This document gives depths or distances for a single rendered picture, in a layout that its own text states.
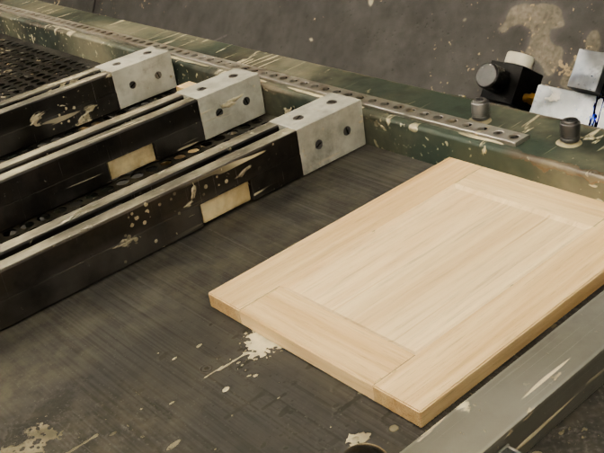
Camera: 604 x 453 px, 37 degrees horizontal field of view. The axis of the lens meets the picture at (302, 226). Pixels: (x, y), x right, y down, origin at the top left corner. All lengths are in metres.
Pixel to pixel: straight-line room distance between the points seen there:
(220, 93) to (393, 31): 1.19
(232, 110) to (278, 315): 0.59
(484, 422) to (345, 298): 0.26
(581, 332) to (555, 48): 1.47
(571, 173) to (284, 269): 0.36
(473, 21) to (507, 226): 1.40
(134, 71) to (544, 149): 0.79
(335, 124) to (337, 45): 1.43
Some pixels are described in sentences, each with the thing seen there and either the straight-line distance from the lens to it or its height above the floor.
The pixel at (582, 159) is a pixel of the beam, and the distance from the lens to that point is 1.13.
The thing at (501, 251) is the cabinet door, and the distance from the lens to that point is 1.01.
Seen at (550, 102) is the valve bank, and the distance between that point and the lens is 1.34.
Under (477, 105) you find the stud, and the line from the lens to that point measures 1.23.
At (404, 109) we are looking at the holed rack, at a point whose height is 0.89.
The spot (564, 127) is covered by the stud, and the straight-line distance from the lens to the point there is 1.16.
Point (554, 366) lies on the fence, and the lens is 0.81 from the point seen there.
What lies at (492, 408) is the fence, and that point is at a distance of 0.76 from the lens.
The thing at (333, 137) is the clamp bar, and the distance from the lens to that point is 1.28.
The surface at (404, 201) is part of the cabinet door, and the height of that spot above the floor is 1.00.
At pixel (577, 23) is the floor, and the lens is 2.25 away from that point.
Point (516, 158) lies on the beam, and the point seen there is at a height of 0.90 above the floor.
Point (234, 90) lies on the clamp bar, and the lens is 1.45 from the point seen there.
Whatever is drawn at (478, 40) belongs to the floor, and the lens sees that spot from 2.38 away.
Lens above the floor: 1.87
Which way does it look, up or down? 45 degrees down
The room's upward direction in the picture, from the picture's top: 79 degrees counter-clockwise
